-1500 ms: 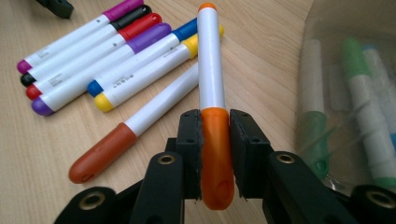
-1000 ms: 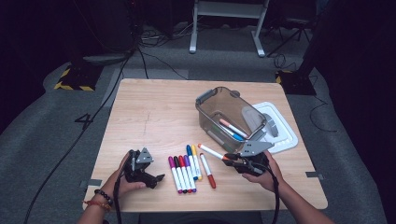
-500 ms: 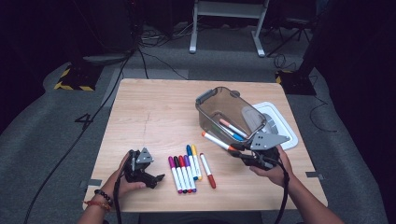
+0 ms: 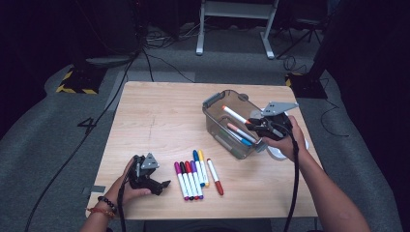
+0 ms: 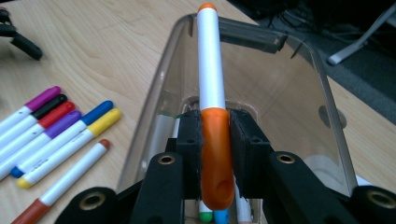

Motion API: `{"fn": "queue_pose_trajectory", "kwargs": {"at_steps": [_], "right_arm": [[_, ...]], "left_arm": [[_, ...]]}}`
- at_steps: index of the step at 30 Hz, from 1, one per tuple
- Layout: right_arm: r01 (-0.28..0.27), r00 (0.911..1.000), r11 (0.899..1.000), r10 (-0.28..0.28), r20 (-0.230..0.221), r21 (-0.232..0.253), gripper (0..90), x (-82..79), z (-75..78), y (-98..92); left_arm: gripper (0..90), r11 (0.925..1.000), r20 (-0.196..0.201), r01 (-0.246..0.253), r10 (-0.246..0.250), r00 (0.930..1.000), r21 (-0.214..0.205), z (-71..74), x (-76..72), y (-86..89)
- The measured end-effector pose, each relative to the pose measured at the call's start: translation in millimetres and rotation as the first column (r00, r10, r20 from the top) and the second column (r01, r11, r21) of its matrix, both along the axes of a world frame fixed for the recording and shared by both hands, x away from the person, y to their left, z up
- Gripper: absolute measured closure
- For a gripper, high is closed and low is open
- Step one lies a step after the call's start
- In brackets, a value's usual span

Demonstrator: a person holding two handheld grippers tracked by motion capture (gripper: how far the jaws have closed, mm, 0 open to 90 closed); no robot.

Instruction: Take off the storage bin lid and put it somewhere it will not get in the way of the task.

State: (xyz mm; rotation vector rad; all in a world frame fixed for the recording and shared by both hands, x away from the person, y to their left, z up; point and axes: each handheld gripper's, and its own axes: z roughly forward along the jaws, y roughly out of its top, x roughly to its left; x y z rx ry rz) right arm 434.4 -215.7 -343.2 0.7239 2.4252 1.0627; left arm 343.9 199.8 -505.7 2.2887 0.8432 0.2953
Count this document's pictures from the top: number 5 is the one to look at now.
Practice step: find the red marker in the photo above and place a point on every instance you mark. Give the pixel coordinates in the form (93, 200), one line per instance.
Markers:
(57, 113)

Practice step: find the purple marker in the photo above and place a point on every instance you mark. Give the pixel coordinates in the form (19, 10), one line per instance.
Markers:
(63, 123)

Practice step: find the white metal desk frame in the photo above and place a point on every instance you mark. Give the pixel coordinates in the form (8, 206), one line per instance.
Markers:
(351, 49)

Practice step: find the yellow marker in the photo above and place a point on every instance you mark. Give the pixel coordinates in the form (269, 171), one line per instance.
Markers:
(104, 121)

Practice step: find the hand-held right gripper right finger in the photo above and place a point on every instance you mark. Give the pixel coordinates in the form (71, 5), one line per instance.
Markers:
(249, 155)

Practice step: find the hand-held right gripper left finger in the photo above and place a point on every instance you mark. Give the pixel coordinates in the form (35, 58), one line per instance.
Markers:
(190, 149)

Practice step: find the orange marker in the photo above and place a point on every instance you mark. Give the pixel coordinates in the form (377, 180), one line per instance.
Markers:
(211, 62)

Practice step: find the magenta marker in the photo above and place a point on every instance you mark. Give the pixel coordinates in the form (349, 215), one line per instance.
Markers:
(43, 98)

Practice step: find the light green marker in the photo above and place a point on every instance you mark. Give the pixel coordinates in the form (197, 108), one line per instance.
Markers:
(205, 214)

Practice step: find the small grey round disc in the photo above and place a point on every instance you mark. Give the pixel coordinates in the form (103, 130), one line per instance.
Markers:
(331, 116)

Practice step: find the black marker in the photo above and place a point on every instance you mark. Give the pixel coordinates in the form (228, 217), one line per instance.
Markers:
(49, 105)

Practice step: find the transparent grey storage box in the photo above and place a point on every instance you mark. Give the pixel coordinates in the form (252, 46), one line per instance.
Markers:
(249, 34)

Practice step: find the white box lid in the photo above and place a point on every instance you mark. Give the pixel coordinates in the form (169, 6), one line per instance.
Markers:
(323, 171)

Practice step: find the brown marker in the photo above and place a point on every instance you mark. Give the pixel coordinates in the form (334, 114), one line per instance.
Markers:
(71, 174)

